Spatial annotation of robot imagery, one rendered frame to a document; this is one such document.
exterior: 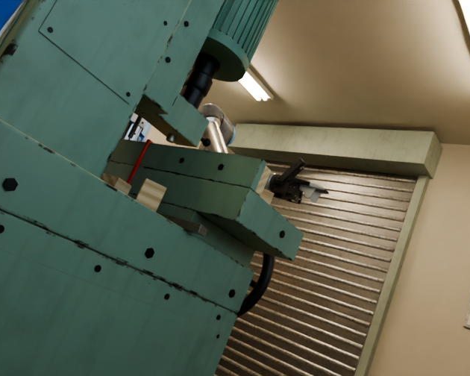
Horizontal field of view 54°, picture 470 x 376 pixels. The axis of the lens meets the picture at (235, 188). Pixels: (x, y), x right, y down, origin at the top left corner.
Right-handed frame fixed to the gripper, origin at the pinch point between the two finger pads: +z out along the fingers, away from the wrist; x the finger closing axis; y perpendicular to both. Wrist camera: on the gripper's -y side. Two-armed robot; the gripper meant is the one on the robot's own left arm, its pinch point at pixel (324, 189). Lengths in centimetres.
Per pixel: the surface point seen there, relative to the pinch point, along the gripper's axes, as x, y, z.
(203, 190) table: 90, 24, 15
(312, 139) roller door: -239, -95, -124
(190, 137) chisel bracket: 79, 12, 0
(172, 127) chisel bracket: 85, 12, -1
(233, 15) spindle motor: 83, -15, 2
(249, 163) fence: 90, 17, 22
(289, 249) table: 73, 28, 27
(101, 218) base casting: 109, 34, 15
